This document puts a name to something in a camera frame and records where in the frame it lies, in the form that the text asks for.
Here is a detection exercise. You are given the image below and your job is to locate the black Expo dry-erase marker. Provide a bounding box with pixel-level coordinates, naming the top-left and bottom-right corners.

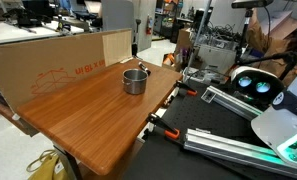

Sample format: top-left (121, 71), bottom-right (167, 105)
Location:
top-left (138, 62), bottom-right (151, 76)

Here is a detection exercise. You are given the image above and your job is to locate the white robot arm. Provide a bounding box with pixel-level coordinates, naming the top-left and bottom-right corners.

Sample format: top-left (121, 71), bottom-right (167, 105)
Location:
top-left (251, 77), bottom-right (297, 167)

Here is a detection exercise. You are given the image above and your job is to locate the small steel pot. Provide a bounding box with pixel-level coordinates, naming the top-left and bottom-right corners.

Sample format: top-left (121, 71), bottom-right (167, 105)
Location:
top-left (122, 69), bottom-right (148, 95)

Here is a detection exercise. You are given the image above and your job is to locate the light wooden board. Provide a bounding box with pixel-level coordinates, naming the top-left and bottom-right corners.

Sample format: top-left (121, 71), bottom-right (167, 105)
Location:
top-left (103, 30), bottom-right (132, 66)

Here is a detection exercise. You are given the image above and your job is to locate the black perforated optical breadboard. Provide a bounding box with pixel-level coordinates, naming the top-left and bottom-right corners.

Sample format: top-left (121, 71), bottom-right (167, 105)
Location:
top-left (123, 80), bottom-right (297, 180)

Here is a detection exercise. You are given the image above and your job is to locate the white VR headset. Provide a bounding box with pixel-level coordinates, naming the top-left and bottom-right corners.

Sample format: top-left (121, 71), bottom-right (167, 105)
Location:
top-left (231, 66), bottom-right (284, 101)

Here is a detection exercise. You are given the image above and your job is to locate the crumpled brown paper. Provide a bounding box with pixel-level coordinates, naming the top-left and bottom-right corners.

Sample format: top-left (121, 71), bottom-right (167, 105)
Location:
top-left (247, 9), bottom-right (297, 86)

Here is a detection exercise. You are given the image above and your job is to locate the large cardboard box panel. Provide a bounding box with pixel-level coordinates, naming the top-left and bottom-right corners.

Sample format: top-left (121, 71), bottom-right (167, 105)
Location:
top-left (0, 33), bottom-right (105, 110)

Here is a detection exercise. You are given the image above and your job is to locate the yellow tote bag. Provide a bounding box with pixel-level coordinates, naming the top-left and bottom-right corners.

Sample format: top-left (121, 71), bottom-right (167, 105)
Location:
top-left (26, 149), bottom-right (69, 180)

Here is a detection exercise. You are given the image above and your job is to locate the far orange-handled black clamp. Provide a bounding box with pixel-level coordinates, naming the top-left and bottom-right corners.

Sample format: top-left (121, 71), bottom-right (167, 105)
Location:
top-left (174, 80), bottom-right (197, 96)

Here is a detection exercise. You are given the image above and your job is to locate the orange-handled black clamp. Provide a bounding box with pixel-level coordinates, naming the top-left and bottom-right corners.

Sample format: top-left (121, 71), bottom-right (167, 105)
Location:
top-left (146, 113), bottom-right (180, 140)
top-left (174, 80), bottom-right (197, 96)

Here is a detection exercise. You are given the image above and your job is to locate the near orange-handled black clamp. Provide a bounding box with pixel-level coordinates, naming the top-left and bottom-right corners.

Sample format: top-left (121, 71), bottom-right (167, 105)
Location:
top-left (146, 113), bottom-right (180, 140)

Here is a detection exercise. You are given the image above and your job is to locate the far aluminium extrusion rail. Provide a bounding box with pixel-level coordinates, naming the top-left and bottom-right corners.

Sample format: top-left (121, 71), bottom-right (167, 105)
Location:
top-left (201, 86), bottom-right (262, 121)

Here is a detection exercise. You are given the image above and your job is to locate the aluminium extrusion rail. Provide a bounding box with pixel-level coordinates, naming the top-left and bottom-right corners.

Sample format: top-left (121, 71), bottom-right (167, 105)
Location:
top-left (201, 86), bottom-right (262, 121)
top-left (184, 129), bottom-right (297, 179)

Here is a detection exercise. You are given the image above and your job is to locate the near aluminium extrusion rail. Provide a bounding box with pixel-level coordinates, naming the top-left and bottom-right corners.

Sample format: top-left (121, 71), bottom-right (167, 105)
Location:
top-left (184, 129), bottom-right (297, 179)

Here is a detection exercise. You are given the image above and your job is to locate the black camera on stand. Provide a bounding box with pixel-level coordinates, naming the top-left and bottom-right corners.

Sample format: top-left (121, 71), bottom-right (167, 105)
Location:
top-left (231, 0), bottom-right (274, 64)

